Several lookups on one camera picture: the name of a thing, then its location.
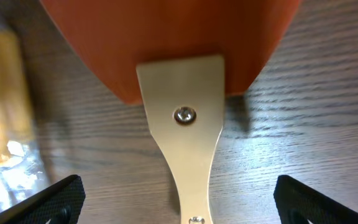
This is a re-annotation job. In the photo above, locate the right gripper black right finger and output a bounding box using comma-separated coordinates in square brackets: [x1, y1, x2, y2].
[273, 175, 358, 224]

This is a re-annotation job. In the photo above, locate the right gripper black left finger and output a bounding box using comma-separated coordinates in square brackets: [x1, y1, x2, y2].
[0, 175, 86, 224]

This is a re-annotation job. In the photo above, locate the clear case of screwdrivers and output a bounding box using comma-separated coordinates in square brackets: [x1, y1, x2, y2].
[0, 23, 50, 212]

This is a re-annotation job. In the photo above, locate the orange scraper with wooden handle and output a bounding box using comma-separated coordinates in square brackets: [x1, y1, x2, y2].
[42, 0, 300, 223]

